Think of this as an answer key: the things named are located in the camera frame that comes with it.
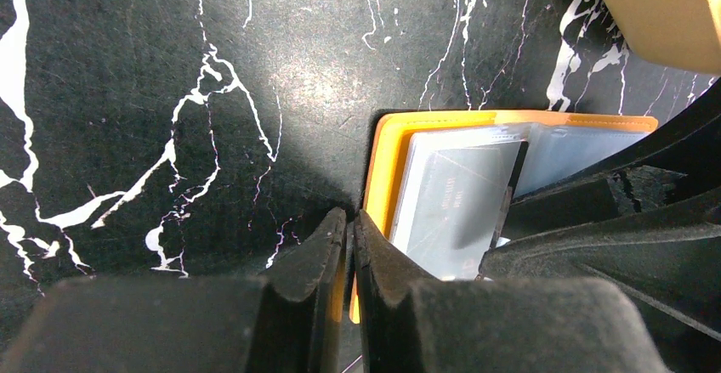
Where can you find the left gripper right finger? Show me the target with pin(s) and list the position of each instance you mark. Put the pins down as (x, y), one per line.
(414, 322)

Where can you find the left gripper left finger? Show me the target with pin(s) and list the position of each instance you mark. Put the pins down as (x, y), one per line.
(286, 319)

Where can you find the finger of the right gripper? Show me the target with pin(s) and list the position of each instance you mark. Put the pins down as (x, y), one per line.
(667, 261)
(677, 164)

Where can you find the orange leather card holder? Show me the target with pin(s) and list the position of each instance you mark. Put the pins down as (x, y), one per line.
(559, 145)

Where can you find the tan oval tray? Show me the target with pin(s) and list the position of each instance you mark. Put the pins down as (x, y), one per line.
(682, 34)

